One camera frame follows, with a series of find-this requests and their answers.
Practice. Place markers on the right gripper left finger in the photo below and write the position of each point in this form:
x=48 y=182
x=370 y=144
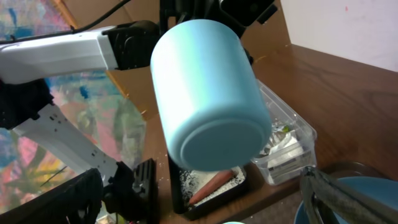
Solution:
x=77 y=200

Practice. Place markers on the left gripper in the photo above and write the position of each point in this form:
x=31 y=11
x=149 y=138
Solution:
x=236 y=14

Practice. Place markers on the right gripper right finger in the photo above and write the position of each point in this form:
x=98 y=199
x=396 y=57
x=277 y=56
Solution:
x=339 y=199

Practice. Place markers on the foil snack wrapper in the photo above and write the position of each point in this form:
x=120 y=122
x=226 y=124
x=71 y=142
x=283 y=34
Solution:
x=280 y=136

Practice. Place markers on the light blue cup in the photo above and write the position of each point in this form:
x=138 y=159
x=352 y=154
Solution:
x=212 y=111

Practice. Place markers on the orange carrot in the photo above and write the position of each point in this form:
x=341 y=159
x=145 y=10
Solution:
x=221 y=182

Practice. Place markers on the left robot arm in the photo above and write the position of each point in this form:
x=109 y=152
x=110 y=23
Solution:
x=29 y=105

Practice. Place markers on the black waste tray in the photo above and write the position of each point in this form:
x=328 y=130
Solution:
x=233 y=189

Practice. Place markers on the dark blue plate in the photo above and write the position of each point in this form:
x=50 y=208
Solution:
x=367 y=199

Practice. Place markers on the clear plastic bin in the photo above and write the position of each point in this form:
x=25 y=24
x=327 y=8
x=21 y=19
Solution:
x=280 y=111

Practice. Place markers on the brown serving tray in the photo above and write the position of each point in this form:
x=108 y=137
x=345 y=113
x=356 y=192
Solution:
x=284 y=210

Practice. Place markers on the spilled white rice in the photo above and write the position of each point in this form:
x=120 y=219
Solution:
x=199 y=183

